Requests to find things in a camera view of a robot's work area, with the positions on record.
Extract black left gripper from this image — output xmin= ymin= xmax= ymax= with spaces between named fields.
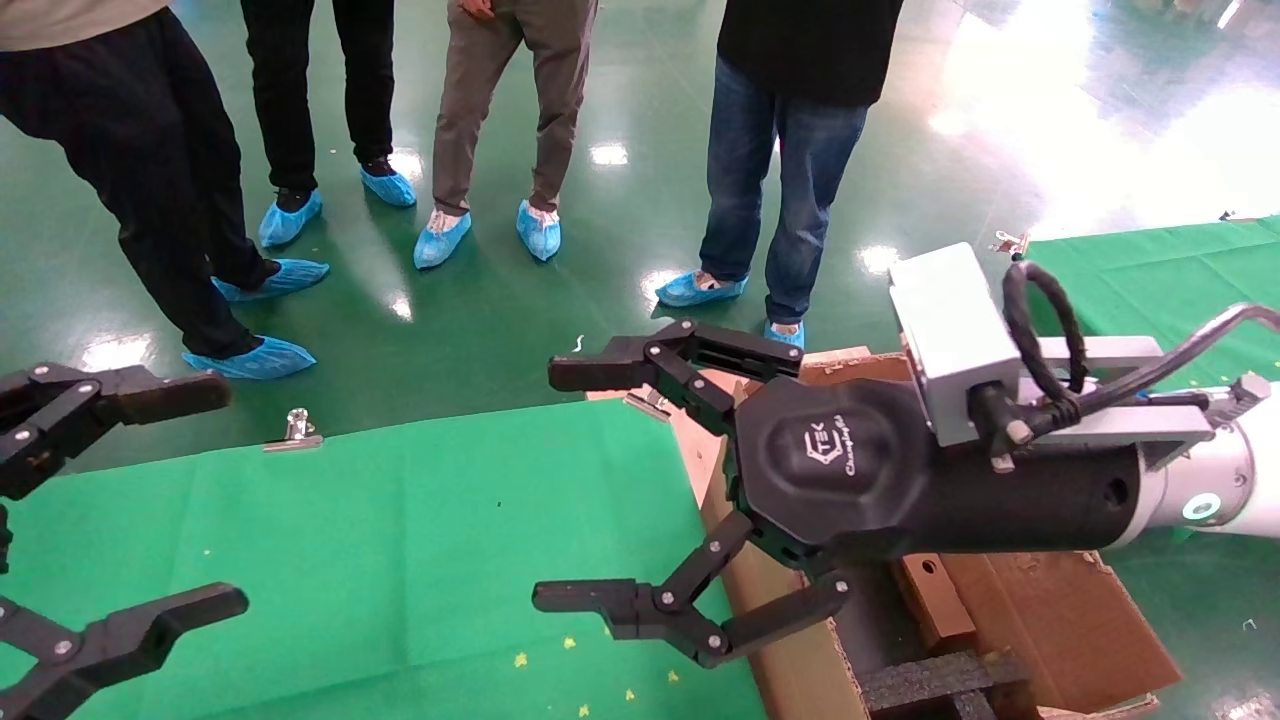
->
xmin=0 ymin=363 xmax=251 ymax=720

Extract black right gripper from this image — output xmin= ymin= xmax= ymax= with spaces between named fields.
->
xmin=532 ymin=320 xmax=1144 ymax=669

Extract small brown cardboard box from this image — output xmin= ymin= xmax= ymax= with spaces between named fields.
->
xmin=895 ymin=553 xmax=979 ymax=656

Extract large open cardboard carton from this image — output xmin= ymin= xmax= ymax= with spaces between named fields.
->
xmin=700 ymin=347 xmax=1183 ymax=720

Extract black foam packing block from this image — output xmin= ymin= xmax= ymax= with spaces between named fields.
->
xmin=858 ymin=650 xmax=1036 ymax=720

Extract person beige shirt black trousers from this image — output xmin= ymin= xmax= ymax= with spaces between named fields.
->
xmin=0 ymin=0 xmax=330 ymax=381

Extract person in brown trousers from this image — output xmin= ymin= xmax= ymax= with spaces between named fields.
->
xmin=414 ymin=0 xmax=599 ymax=270

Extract person black shirt blue jeans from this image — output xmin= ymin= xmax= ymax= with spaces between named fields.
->
xmin=655 ymin=0 xmax=906 ymax=351

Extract person in black trousers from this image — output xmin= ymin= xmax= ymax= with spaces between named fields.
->
xmin=240 ymin=0 xmax=417 ymax=249

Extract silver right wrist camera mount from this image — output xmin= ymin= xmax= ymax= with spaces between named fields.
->
xmin=888 ymin=243 xmax=1276 ymax=473

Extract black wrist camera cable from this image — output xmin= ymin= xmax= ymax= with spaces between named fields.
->
xmin=1000 ymin=260 xmax=1280 ymax=441

